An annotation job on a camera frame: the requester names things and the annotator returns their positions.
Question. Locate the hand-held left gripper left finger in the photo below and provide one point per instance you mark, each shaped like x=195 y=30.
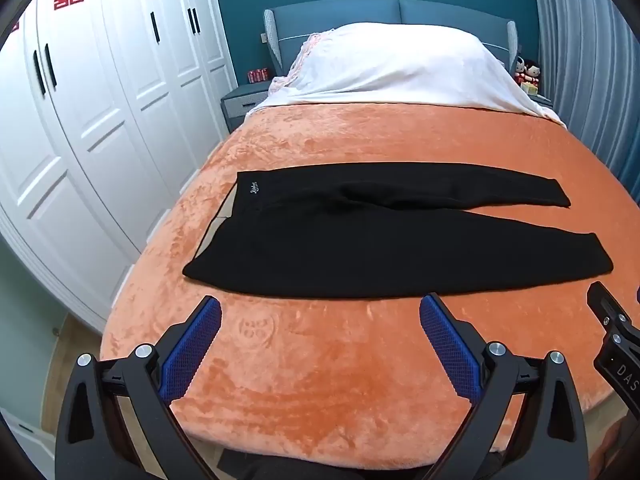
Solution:
x=192 y=347

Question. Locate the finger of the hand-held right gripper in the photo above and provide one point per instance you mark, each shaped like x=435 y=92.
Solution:
x=607 y=310

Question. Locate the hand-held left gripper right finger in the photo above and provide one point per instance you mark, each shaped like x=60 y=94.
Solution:
x=450 y=352

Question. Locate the black pants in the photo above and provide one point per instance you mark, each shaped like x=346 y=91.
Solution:
x=350 y=240

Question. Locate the person's right forearm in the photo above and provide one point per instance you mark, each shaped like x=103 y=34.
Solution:
x=620 y=440

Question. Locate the orange plush blanket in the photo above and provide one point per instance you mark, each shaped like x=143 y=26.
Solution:
x=325 y=385

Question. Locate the white low cabinet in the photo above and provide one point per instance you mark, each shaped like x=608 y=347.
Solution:
x=25 y=445

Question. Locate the white wardrobe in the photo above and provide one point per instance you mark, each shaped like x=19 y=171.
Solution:
x=100 y=135

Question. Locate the yellow box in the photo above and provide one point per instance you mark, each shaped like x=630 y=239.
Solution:
x=529 y=89

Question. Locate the grey blue nightstand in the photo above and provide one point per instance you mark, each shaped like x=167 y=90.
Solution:
x=240 y=102

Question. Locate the grey blue curtain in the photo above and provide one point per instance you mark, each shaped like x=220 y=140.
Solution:
x=585 y=60

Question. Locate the white quilt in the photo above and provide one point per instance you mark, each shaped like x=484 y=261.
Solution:
x=400 y=65

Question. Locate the pink lace cloth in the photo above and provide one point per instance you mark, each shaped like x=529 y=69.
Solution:
x=300 y=60

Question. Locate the blue padded headboard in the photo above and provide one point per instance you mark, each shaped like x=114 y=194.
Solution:
x=340 y=17

